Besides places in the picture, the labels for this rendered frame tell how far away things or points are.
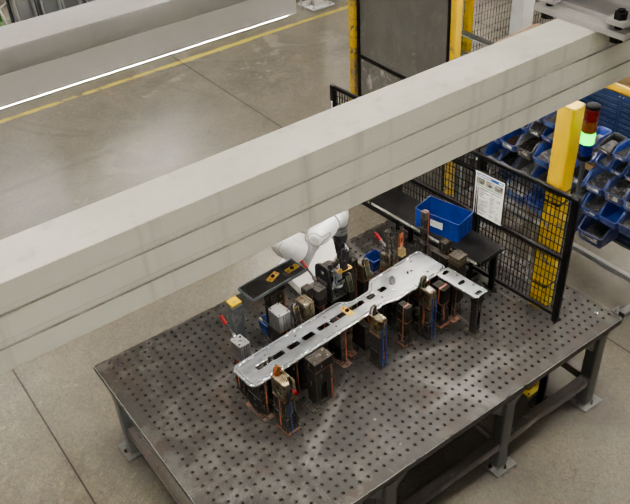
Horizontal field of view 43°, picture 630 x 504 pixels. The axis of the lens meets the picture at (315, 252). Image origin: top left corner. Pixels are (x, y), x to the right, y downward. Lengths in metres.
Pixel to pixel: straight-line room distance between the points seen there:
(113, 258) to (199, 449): 3.30
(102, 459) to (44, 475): 0.34
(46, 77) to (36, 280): 0.81
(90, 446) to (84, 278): 4.37
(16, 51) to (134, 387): 3.12
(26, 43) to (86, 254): 0.77
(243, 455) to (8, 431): 1.94
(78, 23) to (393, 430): 2.97
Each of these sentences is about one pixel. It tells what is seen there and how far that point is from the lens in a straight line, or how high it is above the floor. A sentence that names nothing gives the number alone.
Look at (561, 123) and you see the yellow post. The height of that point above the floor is 1.91.
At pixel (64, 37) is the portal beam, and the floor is 3.32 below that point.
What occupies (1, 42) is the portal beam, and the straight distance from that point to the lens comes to 1.62.
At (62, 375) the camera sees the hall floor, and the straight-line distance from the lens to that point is 5.75.
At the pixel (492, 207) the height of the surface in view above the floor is 1.25.
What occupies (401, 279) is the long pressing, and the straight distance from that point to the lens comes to 4.52.
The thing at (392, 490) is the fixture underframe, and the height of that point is 0.51.
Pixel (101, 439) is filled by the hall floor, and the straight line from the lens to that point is 5.27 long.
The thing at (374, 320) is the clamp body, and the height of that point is 1.03.
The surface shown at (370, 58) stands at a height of 1.07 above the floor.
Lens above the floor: 3.89
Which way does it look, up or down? 38 degrees down
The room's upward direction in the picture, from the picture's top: 4 degrees counter-clockwise
